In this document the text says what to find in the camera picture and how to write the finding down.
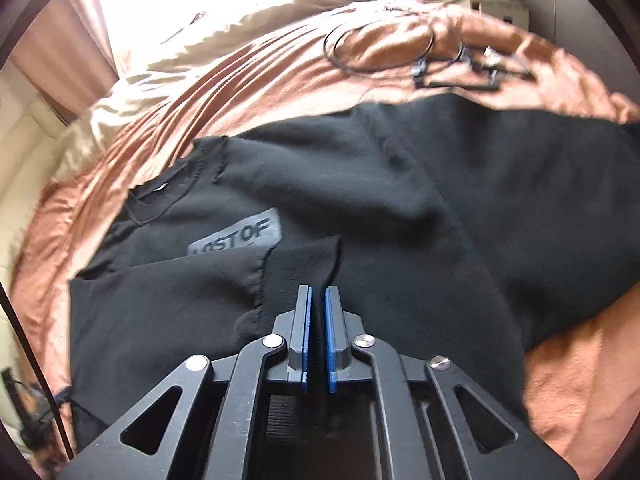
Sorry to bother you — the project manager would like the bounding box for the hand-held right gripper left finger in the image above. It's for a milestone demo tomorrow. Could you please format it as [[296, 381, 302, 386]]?
[[60, 286, 312, 480]]

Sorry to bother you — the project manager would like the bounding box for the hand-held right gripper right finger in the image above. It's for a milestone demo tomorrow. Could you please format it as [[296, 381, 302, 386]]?
[[326, 286, 581, 480]]

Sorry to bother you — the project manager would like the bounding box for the black t-shirt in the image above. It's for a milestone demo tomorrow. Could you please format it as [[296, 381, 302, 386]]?
[[67, 92, 640, 461]]

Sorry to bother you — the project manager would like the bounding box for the brown fleece blanket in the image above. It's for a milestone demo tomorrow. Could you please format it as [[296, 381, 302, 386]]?
[[10, 0, 640, 466]]

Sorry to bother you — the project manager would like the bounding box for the dark clutter pile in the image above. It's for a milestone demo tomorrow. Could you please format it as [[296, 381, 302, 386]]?
[[0, 365, 66, 458]]

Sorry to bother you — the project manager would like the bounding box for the black braided cable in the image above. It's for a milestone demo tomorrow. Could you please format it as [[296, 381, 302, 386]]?
[[0, 280, 76, 461]]

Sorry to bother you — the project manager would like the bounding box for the black cable coil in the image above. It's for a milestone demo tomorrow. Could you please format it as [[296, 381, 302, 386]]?
[[323, 19, 437, 72]]

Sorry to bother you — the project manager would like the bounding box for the black cable with connectors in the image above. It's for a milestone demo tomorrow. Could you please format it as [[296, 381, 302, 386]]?
[[411, 35, 535, 93]]

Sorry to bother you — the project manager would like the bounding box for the cream padded bed frame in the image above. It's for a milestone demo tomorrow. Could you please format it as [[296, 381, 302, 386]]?
[[0, 67, 96, 281]]

